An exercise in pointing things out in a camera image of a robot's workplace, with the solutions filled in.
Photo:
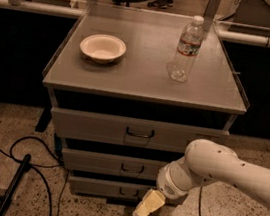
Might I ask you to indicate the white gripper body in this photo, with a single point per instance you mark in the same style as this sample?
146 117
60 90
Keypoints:
168 185

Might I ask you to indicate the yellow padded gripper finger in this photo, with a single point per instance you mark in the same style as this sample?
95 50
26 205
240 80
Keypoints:
151 202

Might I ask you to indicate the grey drawer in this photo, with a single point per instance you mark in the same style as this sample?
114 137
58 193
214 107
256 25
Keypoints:
120 130
111 164
107 189

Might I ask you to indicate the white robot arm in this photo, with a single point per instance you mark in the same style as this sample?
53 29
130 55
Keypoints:
203 163

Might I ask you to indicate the grey drawer cabinet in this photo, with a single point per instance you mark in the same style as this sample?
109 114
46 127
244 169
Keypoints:
137 85

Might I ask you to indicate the black bar on floor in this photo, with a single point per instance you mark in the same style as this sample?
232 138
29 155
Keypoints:
6 200

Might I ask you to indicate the clear plastic water bottle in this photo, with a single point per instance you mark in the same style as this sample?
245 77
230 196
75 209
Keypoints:
186 51

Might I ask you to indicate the white paper bowl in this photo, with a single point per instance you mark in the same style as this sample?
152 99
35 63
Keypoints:
103 48

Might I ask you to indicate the white horizontal rail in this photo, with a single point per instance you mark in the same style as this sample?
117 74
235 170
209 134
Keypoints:
234 37

